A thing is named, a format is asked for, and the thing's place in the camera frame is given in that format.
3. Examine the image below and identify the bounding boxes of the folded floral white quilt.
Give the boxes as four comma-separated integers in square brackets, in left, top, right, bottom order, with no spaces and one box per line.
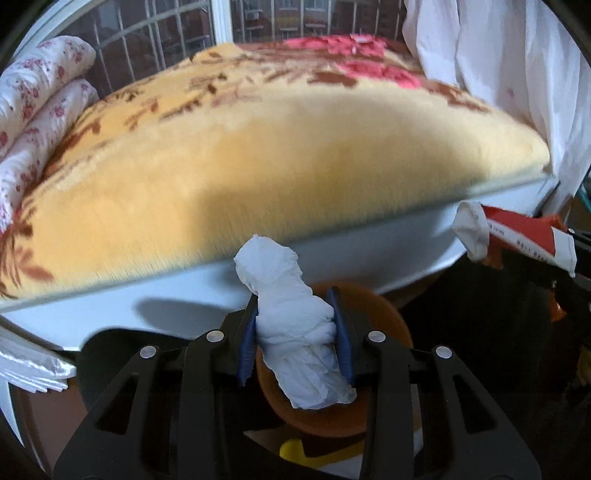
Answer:
[1,36,98,231]

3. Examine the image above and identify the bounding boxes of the floral yellow plush blanket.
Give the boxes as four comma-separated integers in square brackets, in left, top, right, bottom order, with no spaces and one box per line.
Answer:
[1,35,550,300]

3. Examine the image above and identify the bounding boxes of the orange plastic trash bin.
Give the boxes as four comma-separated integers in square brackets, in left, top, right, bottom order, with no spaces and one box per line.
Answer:
[256,282,413,438]

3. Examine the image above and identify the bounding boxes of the white window frame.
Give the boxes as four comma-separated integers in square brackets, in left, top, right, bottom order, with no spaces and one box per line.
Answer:
[8,0,406,96]

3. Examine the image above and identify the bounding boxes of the white bed frame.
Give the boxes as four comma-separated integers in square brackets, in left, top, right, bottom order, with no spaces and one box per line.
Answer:
[1,173,558,351]

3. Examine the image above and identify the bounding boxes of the yellow plastic stool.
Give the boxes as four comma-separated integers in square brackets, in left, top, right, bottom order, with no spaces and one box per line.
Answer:
[280,439,365,477]

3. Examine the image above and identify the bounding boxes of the white papers stack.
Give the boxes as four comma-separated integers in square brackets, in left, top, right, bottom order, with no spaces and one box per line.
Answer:
[0,330,76,393]

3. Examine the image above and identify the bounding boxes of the white tissue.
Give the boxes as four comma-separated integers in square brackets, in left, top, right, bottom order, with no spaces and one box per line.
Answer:
[233,235,356,410]

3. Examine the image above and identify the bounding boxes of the red white carton wrapper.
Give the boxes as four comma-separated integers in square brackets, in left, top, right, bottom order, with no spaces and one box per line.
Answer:
[452,201,577,277]

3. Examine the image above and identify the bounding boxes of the white curtain right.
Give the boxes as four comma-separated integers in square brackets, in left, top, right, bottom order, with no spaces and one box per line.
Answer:
[402,1,590,213]

